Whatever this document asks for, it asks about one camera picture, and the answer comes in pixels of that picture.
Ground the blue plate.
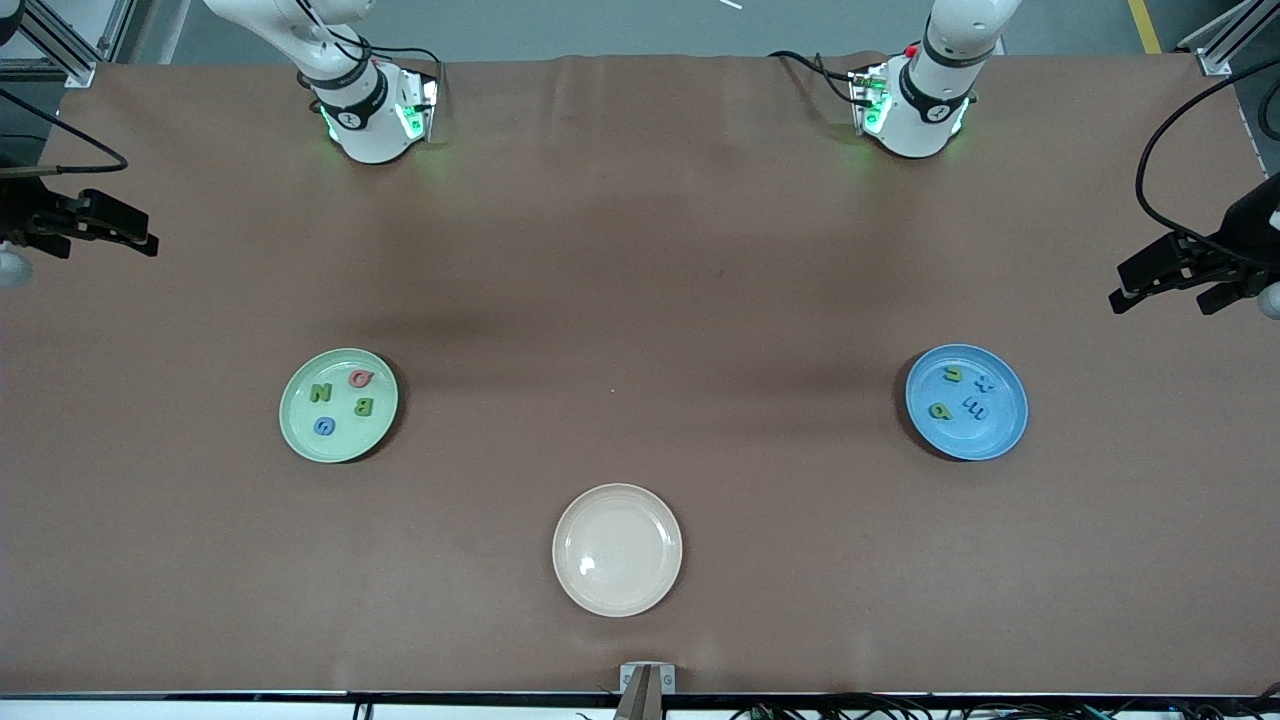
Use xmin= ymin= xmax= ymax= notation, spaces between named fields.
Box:
xmin=905 ymin=344 xmax=1029 ymax=462

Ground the yellow floor tape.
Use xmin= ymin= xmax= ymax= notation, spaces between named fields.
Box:
xmin=1128 ymin=0 xmax=1163 ymax=55

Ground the green plate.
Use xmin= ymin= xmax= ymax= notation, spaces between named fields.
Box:
xmin=279 ymin=348 xmax=399 ymax=464

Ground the brown table mat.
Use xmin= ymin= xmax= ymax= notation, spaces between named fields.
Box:
xmin=0 ymin=52 xmax=1280 ymax=698

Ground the white table edge strip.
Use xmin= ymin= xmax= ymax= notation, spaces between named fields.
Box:
xmin=0 ymin=690 xmax=1280 ymax=720

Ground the beige plate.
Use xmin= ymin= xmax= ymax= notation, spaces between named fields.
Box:
xmin=552 ymin=483 xmax=684 ymax=618

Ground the aluminium frame profile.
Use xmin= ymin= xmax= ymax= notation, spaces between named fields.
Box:
xmin=0 ymin=0 xmax=136 ymax=89
xmin=1178 ymin=0 xmax=1280 ymax=76

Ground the black arm base cable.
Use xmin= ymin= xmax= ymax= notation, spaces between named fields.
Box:
xmin=768 ymin=48 xmax=863 ymax=106
xmin=330 ymin=25 xmax=444 ymax=113

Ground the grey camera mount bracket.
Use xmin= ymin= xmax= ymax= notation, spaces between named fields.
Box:
xmin=619 ymin=662 xmax=677 ymax=695

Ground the brown camera post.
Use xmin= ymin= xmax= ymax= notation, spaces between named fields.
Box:
xmin=613 ymin=668 xmax=666 ymax=720

